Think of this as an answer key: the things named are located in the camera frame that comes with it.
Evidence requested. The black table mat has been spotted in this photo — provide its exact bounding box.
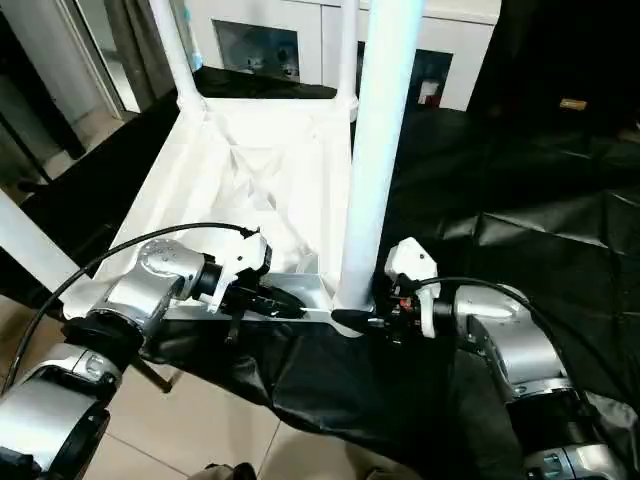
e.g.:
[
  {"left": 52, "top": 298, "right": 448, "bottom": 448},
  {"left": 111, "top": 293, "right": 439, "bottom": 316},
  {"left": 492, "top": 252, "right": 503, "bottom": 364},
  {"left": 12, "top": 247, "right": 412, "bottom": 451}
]
[{"left": 0, "top": 65, "right": 640, "bottom": 480}]

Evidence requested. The black left robot foot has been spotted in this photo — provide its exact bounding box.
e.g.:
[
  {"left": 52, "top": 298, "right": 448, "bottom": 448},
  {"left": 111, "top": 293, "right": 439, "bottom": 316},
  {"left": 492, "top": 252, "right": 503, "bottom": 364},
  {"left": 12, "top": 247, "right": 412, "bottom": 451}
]
[{"left": 208, "top": 464, "right": 257, "bottom": 480}]

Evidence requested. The teal patterned cloth strip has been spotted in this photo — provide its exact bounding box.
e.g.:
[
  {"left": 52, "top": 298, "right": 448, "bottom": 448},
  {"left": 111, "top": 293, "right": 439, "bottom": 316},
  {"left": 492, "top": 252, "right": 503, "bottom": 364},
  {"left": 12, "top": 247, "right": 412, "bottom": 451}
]
[{"left": 178, "top": 0, "right": 201, "bottom": 69}]

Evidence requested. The white display cabinet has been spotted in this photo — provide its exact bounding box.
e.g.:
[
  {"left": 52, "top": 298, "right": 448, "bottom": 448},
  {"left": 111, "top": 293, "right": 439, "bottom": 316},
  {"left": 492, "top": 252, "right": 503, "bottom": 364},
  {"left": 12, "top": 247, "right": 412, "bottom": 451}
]
[{"left": 185, "top": 0, "right": 501, "bottom": 111}]

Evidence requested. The black cabinet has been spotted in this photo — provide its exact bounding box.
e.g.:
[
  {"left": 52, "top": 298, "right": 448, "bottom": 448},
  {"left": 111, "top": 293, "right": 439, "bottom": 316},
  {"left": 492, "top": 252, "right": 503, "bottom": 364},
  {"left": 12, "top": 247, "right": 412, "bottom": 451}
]
[{"left": 470, "top": 0, "right": 640, "bottom": 136}]

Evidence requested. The black table frame leg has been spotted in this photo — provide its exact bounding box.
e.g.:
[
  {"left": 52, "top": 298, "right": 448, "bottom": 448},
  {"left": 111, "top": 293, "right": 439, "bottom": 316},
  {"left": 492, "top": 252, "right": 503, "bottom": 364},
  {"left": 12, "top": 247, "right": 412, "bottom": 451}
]
[{"left": 135, "top": 360, "right": 173, "bottom": 393}]

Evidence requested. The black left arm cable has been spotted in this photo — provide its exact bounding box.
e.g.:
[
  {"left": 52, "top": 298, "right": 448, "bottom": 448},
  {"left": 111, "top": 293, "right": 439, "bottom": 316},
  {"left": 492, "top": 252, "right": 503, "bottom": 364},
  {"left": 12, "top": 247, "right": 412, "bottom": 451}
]
[{"left": 0, "top": 222, "right": 263, "bottom": 396}]

